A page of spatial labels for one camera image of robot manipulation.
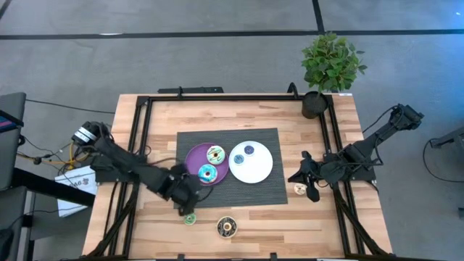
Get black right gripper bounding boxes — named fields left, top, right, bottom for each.
left=289, top=151, right=329, bottom=203

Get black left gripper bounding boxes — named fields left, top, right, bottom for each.
left=165, top=165, right=203, bottom=218

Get large blue frosted donut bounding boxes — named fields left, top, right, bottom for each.
left=197, top=163, right=219, bottom=185

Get large chocolate sprinkle donut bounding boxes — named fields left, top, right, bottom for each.
left=216, top=216, right=239, bottom=239

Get large mint green donut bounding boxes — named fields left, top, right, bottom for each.
left=206, top=144, right=226, bottom=166

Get white round plate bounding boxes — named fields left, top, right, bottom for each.
left=228, top=140, right=274, bottom=184

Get dark grey woven placemat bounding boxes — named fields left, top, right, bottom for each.
left=173, top=128, right=289, bottom=210

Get purple round plate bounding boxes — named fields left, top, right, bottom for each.
left=184, top=142, right=230, bottom=186

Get white paper sheets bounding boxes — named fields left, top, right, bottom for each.
left=54, top=165, right=99, bottom=218

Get green plant in black pot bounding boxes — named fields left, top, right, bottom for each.
left=300, top=31, right=369, bottom=120

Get black power strip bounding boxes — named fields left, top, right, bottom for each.
left=157, top=86, right=225, bottom=94

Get grey metal stand foot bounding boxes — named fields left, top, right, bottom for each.
left=429, top=125, right=464, bottom=149

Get grey chair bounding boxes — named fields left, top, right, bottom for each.
left=0, top=92, right=28, bottom=191

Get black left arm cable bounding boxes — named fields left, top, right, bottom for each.
left=197, top=184, right=215, bottom=202

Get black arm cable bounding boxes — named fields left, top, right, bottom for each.
left=362, top=104, right=402, bottom=134
left=197, top=184, right=215, bottom=202

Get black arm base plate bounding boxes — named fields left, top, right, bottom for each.
left=90, top=154, right=148, bottom=183
left=324, top=154, right=377, bottom=182

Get black aluminium table frame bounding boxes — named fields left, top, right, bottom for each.
left=81, top=93, right=394, bottom=261

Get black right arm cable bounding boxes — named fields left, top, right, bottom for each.
left=362, top=104, right=402, bottom=134

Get black floor cable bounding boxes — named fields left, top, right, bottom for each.
left=25, top=99, right=116, bottom=115
left=422, top=137, right=464, bottom=184

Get yellow cable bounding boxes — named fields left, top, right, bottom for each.
left=68, top=141, right=91, bottom=166

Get black cable bundle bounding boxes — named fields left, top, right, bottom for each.
left=17, top=133, right=95, bottom=175

